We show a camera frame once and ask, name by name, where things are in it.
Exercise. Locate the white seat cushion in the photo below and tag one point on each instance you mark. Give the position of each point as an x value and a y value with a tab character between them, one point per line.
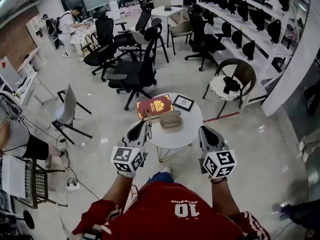
216	87

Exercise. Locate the brown wicker armchair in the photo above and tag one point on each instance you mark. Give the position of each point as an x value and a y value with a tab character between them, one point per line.
247	71

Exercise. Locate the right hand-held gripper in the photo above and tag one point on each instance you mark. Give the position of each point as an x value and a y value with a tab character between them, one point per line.
220	162

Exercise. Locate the white power strip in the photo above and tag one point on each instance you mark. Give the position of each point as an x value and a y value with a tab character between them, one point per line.
73	187

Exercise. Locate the white-backed chair black frame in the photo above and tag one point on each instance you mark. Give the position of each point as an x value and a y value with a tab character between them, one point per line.
70	104

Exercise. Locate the white pillar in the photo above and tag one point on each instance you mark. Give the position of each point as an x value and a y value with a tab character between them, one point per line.
287	84

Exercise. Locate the person's blue trouser leg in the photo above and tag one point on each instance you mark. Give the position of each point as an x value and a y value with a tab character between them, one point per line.
160	177

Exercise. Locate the white desk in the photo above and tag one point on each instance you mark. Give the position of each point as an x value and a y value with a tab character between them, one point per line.
30	81

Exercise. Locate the round white side table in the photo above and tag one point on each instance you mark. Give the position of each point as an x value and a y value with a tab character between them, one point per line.
190	129

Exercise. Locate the beige glasses case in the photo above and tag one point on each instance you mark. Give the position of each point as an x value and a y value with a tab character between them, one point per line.
170	120

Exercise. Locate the beige armchair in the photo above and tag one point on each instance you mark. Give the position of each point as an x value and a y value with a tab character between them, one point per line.
180	26

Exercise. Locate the person's right forearm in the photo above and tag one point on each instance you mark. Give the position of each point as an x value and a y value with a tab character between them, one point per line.
225	196

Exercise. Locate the grey shell chair black legs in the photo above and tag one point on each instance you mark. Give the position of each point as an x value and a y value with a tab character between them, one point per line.
138	37

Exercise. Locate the person's left hand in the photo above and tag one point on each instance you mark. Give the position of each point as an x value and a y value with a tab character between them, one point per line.
126	175

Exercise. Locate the black round stool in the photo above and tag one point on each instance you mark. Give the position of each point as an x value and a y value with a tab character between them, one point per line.
28	220

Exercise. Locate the person's left forearm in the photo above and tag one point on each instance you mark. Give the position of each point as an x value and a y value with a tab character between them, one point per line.
117	191

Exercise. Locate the black picture frame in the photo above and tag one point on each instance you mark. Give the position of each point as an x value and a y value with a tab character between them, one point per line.
183	102

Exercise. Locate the row of black bags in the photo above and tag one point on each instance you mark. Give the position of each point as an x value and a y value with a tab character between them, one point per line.
248	50

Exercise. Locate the person's white shoe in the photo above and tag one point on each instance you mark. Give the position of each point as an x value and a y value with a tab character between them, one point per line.
166	170

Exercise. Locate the brown metal mesh chair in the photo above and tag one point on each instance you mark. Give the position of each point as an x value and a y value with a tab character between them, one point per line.
41	184

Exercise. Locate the white square table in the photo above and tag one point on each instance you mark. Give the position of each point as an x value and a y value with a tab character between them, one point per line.
165	12

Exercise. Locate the person's red jersey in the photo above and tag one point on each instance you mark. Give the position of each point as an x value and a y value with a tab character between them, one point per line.
162	216

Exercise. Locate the red book with gold print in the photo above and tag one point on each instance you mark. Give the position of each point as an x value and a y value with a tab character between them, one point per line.
155	106

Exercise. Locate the white paper sheet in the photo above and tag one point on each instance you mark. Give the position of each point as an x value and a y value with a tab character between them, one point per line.
13	176

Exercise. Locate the round wooden table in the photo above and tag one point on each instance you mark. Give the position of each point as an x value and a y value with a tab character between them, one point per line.
82	34

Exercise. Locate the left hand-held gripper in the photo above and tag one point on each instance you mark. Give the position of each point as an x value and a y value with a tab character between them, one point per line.
127	159

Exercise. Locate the black device on cushion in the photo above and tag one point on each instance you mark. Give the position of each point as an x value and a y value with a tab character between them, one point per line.
231	84

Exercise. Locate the black office chair tall back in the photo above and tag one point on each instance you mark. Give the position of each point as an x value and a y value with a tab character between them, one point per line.
103	31

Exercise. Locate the white metal shelf rack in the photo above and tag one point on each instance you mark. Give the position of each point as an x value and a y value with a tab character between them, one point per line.
262	41

